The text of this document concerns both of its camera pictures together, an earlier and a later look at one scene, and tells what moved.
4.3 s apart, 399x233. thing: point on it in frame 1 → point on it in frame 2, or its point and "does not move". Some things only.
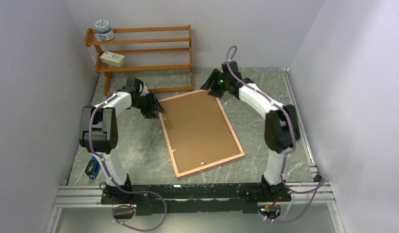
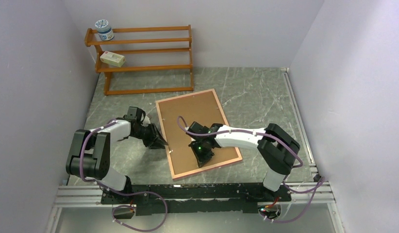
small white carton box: [112, 58] does not move
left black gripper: [153, 104] → [154, 132]
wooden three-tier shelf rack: [158, 59] does not move
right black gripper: [209, 84] → [201, 160]
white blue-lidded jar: [104, 29] does not move
